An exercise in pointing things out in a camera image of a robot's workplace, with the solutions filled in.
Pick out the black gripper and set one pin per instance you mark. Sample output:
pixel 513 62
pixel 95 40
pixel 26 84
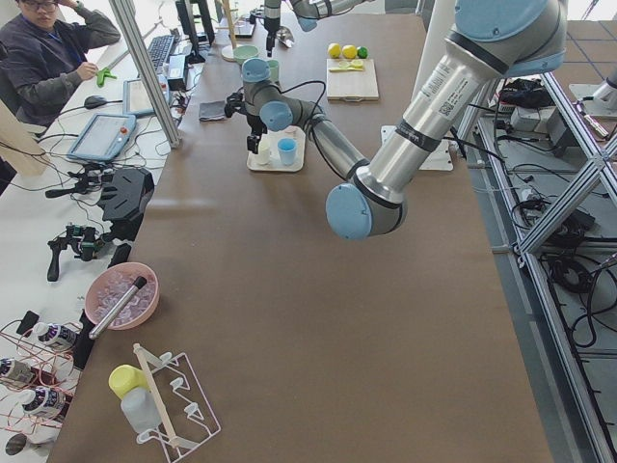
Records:
pixel 270 27
pixel 256 123

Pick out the cream white cup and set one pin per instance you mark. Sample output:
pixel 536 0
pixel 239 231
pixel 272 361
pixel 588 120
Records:
pixel 263 153

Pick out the green cup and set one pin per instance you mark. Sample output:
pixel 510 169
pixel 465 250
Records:
pixel 274 68

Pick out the blue cup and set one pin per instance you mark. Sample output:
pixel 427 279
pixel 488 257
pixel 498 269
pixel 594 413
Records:
pixel 287 148

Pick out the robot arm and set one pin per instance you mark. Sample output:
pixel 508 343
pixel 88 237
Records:
pixel 488 40
pixel 307 14

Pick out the beige rabbit tray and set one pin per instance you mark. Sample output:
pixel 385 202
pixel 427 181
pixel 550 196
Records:
pixel 275 164

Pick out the metal scoop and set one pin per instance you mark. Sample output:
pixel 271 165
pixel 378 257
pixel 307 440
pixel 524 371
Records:
pixel 285 37

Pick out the green bowl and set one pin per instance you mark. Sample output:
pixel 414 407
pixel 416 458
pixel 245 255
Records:
pixel 242 53

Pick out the wooden cup rack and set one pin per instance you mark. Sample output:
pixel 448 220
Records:
pixel 228 51

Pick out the grey cloth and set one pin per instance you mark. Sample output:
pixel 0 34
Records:
pixel 212 111

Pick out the whole lemon outer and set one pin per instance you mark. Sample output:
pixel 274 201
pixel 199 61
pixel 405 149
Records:
pixel 334 50

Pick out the whole lemon near lime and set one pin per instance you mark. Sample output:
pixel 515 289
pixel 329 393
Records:
pixel 349 51

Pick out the yellow plastic knife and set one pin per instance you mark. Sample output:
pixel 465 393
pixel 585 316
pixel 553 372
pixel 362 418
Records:
pixel 351 69

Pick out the green lime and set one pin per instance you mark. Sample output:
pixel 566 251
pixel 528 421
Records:
pixel 362 52

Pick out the wooden cutting board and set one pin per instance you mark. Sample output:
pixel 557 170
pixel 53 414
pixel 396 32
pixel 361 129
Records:
pixel 352 86

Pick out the black keyboard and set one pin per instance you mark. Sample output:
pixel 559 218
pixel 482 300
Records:
pixel 159 51

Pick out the teach pendant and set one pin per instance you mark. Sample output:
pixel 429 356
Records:
pixel 135 99
pixel 103 138

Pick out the black stand plate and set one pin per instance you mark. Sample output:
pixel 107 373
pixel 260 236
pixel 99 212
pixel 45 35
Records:
pixel 124 200

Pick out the black computer mouse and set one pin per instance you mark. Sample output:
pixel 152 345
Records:
pixel 94 101

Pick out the metal rod in bowl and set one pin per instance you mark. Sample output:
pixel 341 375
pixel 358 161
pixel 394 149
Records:
pixel 108 318

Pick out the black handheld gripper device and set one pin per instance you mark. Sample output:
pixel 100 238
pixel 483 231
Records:
pixel 85 242

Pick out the pink bowl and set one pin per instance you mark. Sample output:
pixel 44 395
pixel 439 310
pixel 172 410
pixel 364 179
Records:
pixel 115 282

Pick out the seated person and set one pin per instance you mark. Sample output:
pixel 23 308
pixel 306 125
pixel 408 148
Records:
pixel 47 45

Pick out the yellow cap plastic bottle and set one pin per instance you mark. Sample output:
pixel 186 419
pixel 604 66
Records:
pixel 129 384

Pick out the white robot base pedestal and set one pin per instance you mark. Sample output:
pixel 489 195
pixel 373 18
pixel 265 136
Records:
pixel 421 115

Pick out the white wire bottle rack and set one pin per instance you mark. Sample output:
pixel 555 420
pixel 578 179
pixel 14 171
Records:
pixel 188 420

